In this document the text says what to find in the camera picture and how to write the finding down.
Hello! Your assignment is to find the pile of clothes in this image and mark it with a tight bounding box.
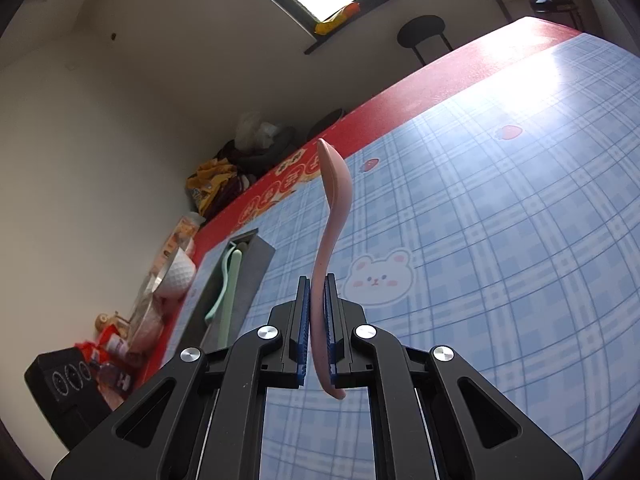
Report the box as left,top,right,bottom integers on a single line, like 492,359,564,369
186,156,253,218

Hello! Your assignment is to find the blue checked table mat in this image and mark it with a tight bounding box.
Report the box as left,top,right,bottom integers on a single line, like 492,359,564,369
170,35,640,480

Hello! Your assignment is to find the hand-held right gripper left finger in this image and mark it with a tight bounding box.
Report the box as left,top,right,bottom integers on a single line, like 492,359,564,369
50,276,312,480

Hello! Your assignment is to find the film-covered bowl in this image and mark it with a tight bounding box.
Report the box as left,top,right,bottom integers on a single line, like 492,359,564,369
127,300,166,358
140,262,173,311

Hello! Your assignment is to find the perforated steel utensil tray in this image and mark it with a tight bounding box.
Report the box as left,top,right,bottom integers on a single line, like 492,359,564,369
200,229,276,351

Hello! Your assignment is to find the black pressure cooker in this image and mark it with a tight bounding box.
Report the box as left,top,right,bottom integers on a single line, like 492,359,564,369
529,0,581,28

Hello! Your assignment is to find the pink spoon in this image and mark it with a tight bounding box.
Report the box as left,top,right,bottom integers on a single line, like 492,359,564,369
311,138,352,401

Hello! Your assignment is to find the white ribbed bowl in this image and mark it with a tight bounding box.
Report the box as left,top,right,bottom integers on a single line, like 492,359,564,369
152,249,196,301

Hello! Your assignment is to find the blue glass bottle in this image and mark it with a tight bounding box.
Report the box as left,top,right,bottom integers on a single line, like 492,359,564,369
92,362,133,396

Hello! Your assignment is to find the beige round bottle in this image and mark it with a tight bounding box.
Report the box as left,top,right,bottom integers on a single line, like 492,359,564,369
95,311,128,333

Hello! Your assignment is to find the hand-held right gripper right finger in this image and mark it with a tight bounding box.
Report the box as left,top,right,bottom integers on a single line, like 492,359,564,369
325,274,583,480

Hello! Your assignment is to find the green spoon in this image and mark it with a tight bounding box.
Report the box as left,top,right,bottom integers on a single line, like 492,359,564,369
204,241,244,324

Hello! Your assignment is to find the black stool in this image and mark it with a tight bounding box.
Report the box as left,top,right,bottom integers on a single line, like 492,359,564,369
397,15,453,67

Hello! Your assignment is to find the dark trash bin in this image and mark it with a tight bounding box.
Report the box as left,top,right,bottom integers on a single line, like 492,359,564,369
306,106,347,138

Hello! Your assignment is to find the clear plastic bag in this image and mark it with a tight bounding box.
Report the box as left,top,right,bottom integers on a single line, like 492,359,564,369
235,111,282,153

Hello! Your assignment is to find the yellow toy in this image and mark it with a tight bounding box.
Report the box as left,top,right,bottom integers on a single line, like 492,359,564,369
314,2,361,36

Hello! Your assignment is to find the red snack packet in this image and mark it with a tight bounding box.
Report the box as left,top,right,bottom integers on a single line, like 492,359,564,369
75,322,132,367

